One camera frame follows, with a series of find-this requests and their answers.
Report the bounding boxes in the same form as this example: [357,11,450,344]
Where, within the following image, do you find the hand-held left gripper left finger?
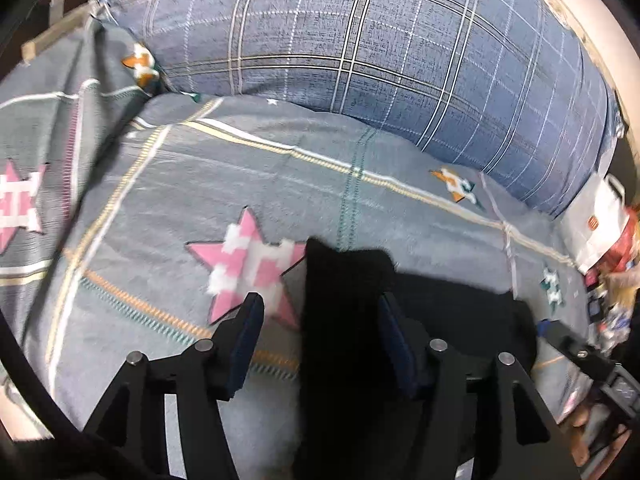
[82,291,266,480]

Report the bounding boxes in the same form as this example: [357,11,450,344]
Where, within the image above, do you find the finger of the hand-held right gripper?
[537,320,609,379]

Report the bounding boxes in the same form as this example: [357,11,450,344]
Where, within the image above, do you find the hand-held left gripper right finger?
[377,292,583,480]

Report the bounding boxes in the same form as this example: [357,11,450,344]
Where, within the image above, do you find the black pants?
[292,236,538,480]

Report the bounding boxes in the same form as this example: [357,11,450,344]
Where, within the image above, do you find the person's right hand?
[560,402,636,471]

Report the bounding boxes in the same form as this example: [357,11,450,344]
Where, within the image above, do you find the pile of colourful packets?
[582,265,640,356]

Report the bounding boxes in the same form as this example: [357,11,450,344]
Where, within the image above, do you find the red plastic bag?
[600,205,640,281]

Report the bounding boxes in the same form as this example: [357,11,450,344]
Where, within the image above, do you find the white paper bag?
[560,172,632,273]

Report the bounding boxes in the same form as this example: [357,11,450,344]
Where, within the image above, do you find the grey star-print bedsheet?
[0,17,606,480]

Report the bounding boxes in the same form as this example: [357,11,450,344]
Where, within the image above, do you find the blue plaid pillow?
[92,0,626,218]

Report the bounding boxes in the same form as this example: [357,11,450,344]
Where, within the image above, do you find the cream bed headboard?
[505,0,636,136]

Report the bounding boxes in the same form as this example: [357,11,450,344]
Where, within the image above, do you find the brown wooden bed frame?
[20,0,101,66]

